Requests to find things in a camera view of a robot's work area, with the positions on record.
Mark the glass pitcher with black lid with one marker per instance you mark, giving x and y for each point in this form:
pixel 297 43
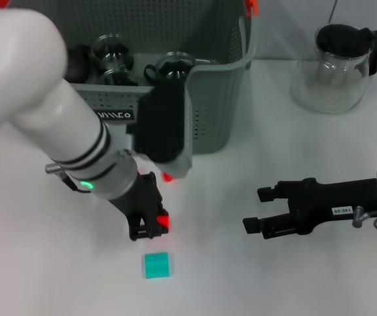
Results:
pixel 329 89

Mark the red sloped toy brick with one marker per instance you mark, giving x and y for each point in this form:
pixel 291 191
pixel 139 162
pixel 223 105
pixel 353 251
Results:
pixel 163 221

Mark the teal toy plate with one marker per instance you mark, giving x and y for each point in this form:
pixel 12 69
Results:
pixel 158 266

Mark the dark clay teapot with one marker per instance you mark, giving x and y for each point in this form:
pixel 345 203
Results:
pixel 76 62

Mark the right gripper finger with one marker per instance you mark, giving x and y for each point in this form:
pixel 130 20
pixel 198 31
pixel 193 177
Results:
pixel 267 195
pixel 254 225

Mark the glass teacup with black base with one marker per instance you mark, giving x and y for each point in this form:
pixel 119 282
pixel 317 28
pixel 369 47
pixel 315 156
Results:
pixel 175 69
pixel 119 79
pixel 112 56

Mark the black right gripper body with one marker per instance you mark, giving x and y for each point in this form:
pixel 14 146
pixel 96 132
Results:
pixel 333 200

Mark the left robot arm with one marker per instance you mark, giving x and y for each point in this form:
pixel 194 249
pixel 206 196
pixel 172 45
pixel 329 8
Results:
pixel 27 82

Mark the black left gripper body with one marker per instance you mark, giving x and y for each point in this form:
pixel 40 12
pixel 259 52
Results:
pixel 142 197

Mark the grey-green perforated storage bin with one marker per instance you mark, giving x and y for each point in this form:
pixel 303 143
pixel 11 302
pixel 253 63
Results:
pixel 214 108

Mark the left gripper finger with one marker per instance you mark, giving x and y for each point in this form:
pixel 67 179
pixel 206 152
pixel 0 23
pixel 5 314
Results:
pixel 139 230
pixel 158 232

